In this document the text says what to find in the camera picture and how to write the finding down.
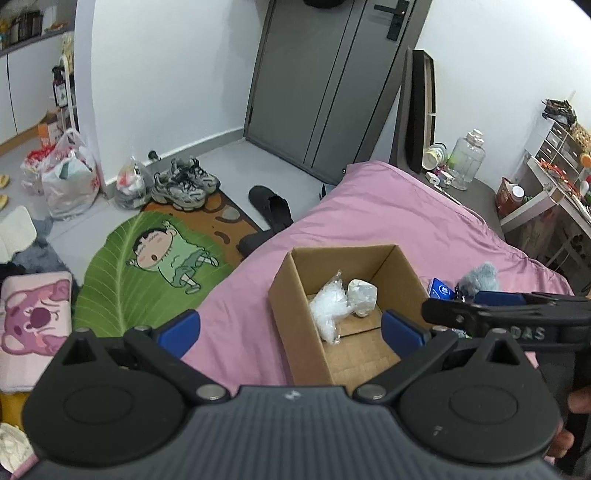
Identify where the clear plastic water jug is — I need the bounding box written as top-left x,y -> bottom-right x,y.
445,128 -> 488,191

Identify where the green leaf cartoon rug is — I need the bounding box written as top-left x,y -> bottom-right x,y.
74,210 -> 242,339

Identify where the wicker basket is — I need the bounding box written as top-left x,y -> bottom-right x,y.
570,122 -> 591,152

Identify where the pink bed sheet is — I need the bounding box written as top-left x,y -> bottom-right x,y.
181,161 -> 576,387

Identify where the black slipper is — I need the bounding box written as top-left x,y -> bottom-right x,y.
248,185 -> 295,232
237,229 -> 279,257

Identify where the white desk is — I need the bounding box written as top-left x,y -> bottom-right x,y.
499,151 -> 591,280

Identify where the pink bear cushion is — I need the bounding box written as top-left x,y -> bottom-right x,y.
0,271 -> 75,394

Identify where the white cloth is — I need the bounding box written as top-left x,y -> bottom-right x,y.
0,206 -> 38,260

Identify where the clear plastic trash bag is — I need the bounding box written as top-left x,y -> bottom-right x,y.
113,155 -> 154,210

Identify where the black door lock handle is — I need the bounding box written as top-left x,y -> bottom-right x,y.
373,0 -> 410,42

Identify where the grey fluffy rug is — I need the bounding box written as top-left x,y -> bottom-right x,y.
0,216 -> 71,278

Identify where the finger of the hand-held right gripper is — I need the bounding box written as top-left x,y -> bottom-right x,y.
473,291 -> 591,308
422,298 -> 557,340

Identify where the grey nightstand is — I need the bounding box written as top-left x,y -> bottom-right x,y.
416,170 -> 509,241

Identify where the person's right hand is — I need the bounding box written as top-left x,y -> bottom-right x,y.
546,389 -> 591,464

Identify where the blue tissue packet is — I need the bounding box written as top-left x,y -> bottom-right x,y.
427,277 -> 459,302

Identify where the long black box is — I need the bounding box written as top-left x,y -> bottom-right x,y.
405,49 -> 437,175

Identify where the dark spray bottle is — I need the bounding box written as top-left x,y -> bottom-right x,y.
51,66 -> 69,110

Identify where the orange snack jar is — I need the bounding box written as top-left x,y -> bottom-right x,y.
496,177 -> 527,219

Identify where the brown doormat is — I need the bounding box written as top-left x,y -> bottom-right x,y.
140,186 -> 265,265

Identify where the white storage rack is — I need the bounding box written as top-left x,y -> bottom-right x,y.
50,54 -> 80,136

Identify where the grey fluffy plush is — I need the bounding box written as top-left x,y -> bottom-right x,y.
457,261 -> 500,294

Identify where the brown cardboard box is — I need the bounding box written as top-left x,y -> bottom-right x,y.
270,244 -> 433,387

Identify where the white paper cup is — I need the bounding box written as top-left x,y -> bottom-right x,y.
422,143 -> 449,173

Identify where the grey door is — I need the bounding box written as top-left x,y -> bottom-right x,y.
243,0 -> 433,186

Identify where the large white plastic bag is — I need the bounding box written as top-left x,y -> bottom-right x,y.
41,128 -> 100,220

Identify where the grey drawer organiser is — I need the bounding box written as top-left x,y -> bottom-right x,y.
534,121 -> 583,163

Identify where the crinkled white plastic bag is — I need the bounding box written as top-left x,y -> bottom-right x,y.
308,271 -> 348,343

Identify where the grey sneaker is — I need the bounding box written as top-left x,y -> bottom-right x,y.
169,157 -> 222,195
151,169 -> 209,212

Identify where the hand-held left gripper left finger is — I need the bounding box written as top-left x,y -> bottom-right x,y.
60,309 -> 232,408

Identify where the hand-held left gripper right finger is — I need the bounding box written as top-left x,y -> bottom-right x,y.
353,309 -> 527,405

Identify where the white wrapped wad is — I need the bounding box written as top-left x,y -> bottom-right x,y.
346,279 -> 380,318

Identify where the white cabinet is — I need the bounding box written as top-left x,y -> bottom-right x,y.
0,27 -> 75,145

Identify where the red and white plastic bag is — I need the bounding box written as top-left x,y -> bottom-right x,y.
20,147 -> 62,195

